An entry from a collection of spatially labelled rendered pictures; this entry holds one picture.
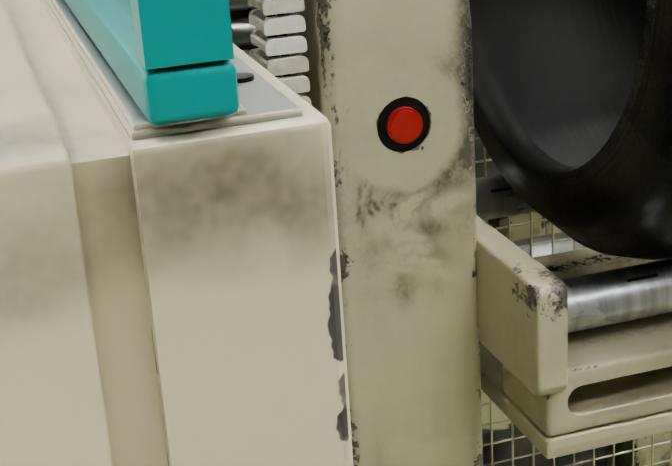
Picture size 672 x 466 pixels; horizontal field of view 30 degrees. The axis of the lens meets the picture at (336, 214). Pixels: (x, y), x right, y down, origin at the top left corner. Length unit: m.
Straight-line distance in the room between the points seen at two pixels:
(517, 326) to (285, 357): 0.75
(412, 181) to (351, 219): 0.06
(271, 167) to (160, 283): 0.03
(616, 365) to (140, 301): 0.81
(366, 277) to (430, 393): 0.13
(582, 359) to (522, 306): 0.08
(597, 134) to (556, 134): 0.05
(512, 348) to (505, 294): 0.05
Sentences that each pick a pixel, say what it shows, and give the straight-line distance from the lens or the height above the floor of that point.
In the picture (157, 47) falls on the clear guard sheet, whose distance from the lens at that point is 0.25.
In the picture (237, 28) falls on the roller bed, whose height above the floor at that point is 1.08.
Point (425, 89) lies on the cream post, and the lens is 1.02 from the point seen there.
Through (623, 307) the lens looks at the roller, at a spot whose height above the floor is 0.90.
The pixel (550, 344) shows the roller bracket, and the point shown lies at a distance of 1.00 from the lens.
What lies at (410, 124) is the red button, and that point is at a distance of 1.01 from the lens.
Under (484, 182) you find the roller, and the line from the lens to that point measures 1.31.
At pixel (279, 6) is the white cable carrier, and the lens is 0.98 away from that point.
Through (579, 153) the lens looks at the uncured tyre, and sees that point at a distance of 1.34.
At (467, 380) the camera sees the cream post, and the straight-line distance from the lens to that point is 1.12.
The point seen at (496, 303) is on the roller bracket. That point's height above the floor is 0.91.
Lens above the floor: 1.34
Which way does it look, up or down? 20 degrees down
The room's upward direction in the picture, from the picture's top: 4 degrees counter-clockwise
